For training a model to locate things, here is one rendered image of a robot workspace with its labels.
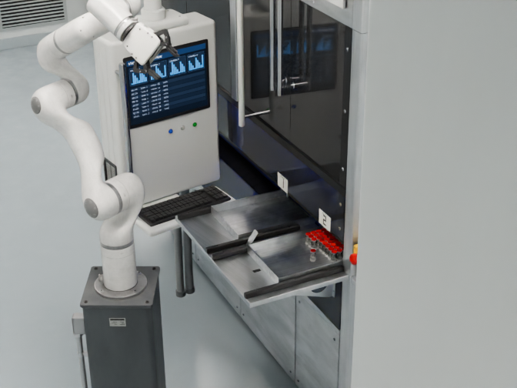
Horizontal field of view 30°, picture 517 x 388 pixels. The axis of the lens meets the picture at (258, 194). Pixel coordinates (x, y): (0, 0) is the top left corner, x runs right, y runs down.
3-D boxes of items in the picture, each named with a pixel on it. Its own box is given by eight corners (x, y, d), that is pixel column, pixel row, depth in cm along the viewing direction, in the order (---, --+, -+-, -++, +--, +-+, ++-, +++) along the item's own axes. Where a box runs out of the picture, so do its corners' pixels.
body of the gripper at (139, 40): (144, 18, 300) (169, 41, 298) (125, 43, 303) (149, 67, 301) (133, 17, 292) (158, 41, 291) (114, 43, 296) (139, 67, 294)
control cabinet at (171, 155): (199, 165, 450) (193, 1, 413) (222, 180, 436) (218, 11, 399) (102, 195, 424) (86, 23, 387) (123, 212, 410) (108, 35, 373)
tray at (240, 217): (285, 195, 406) (285, 188, 405) (315, 222, 386) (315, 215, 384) (211, 213, 393) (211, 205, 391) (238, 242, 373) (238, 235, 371)
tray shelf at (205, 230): (279, 194, 411) (279, 190, 410) (366, 274, 356) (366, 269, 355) (175, 219, 393) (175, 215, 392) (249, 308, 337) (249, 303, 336)
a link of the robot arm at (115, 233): (92, 242, 341) (86, 182, 330) (129, 222, 354) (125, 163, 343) (116, 253, 335) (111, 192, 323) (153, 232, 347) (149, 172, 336)
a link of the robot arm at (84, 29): (96, 41, 326) (149, 10, 305) (61, 58, 316) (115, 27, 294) (83, 17, 325) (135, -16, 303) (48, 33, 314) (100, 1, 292)
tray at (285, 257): (325, 232, 379) (325, 224, 378) (359, 263, 359) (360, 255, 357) (247, 252, 366) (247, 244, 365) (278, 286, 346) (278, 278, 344)
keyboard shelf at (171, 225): (206, 183, 438) (206, 178, 437) (241, 207, 418) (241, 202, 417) (118, 212, 416) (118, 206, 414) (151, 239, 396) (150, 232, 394)
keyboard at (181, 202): (213, 188, 429) (213, 182, 428) (231, 200, 419) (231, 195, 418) (134, 213, 409) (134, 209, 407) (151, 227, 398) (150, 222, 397)
